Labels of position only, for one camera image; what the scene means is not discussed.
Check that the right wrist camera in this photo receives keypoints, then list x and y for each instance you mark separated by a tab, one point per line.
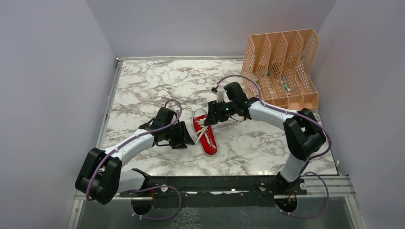
219	92

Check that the white shoelace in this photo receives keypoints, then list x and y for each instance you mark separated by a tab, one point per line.
202	134

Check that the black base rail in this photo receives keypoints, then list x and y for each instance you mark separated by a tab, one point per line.
213	191

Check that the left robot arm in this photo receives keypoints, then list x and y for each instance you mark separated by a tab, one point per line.
101	178

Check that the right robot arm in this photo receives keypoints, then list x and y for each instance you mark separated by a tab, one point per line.
303	133

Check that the red canvas sneaker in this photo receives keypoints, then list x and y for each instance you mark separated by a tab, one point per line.
205	132

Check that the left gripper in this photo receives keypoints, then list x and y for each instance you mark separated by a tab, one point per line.
184	137

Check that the peach plastic file organizer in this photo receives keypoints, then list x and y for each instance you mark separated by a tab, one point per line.
268	56

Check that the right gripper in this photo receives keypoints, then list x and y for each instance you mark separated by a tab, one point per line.
214	115

